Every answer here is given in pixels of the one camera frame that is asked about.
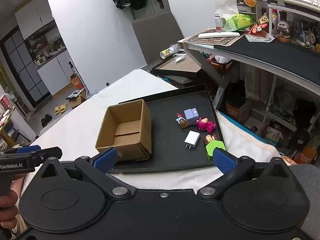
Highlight white flat remote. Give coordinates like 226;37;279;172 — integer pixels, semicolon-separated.
198;31;240;39

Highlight pink suit figurine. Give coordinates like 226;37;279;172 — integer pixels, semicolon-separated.
195;117;216;134

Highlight white wall charger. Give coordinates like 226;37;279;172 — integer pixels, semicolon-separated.
184;130;201;150

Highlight brown cardboard box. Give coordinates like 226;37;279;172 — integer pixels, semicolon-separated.
95;99;152;162

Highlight patterned brown mat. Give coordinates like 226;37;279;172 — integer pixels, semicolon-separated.
184;31;247;47

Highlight grey desk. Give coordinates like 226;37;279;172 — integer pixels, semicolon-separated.
177;30;320;110

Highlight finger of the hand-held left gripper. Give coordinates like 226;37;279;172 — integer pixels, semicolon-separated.
0;145;42;155
31;147;63;167

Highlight grey chair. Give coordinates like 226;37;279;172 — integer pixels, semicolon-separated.
132;11;198;88

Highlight person's left hand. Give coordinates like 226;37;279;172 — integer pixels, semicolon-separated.
0;192;19;230

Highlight panda figurine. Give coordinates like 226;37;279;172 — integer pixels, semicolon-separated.
277;21;291;43

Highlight white bottle pink label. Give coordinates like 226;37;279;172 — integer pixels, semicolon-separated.
214;12;225;32

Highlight green plastic bag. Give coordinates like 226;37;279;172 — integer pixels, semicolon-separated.
222;14;254;32

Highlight black desk mat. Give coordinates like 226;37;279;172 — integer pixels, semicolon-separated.
215;39;320;80

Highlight black framed board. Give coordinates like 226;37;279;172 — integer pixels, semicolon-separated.
151;54;208;79

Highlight red hat amber bottle figurine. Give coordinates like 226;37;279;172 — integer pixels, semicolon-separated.
176;113;188;129

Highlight black plastic bag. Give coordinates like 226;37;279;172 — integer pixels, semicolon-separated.
225;80;247;105

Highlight red plastic basket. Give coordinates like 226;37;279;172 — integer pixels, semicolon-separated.
206;54;235;74

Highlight white yellow can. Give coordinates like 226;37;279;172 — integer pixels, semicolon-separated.
160;45;178;59

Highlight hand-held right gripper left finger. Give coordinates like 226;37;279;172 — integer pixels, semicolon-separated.
40;146;132;198

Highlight black shoes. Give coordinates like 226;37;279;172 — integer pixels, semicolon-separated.
41;114;53;127

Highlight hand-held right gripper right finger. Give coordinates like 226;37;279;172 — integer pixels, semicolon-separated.
197;147;292;198

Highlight purple plastic box toy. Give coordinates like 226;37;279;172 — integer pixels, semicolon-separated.
184;108;199;126

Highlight white face mask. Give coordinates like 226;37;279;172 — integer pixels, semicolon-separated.
172;53;188;64

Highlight white tote bag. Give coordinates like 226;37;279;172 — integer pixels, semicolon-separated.
240;62;273;102

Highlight orange printed cardboard box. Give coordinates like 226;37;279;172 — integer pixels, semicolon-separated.
226;100;252;123

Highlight black tray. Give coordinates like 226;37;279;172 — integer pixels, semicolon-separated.
114;84;227;174

